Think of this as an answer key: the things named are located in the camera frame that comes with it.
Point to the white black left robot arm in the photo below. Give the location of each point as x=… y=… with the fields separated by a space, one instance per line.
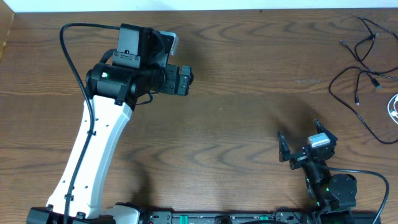
x=138 y=66

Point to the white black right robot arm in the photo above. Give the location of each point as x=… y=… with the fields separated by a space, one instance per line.
x=334 y=194

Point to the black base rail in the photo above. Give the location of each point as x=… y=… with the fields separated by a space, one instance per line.
x=230 y=217

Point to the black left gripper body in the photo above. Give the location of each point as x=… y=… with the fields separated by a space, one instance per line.
x=182 y=79

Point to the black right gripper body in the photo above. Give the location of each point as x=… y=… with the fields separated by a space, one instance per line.
x=304 y=156

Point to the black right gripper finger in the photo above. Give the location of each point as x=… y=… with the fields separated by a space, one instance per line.
x=284 y=151
x=320 y=128

